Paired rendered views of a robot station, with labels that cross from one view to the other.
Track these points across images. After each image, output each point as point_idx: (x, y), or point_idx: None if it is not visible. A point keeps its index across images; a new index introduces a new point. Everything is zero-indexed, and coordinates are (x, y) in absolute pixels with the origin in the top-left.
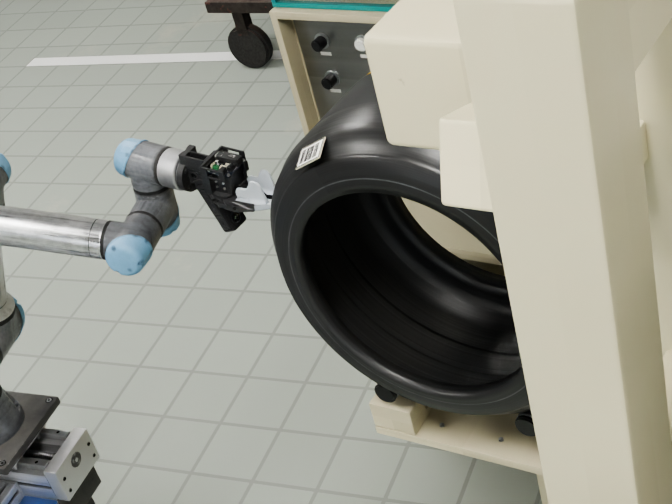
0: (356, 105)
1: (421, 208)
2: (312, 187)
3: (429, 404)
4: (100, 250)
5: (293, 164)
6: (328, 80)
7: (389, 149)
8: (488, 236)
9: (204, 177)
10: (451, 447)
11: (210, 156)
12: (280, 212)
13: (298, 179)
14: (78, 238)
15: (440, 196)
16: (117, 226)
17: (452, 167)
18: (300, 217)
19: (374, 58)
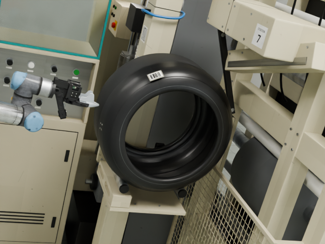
0: (162, 62)
1: (36, 141)
2: (153, 89)
3: (154, 187)
4: (22, 118)
5: (140, 81)
6: (8, 79)
7: (190, 75)
8: (217, 109)
9: (69, 89)
10: (144, 210)
11: (69, 82)
12: (130, 100)
13: (146, 85)
14: (12, 111)
15: (206, 93)
16: (27, 108)
17: (317, 56)
18: (140, 102)
19: (276, 25)
